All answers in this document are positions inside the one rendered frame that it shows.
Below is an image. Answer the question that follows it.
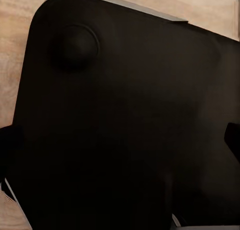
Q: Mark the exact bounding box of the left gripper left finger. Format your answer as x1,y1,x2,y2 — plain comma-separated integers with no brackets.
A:
0,123,26,185

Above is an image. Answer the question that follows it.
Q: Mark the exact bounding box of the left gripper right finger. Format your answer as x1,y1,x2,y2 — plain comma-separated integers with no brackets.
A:
224,123,240,163

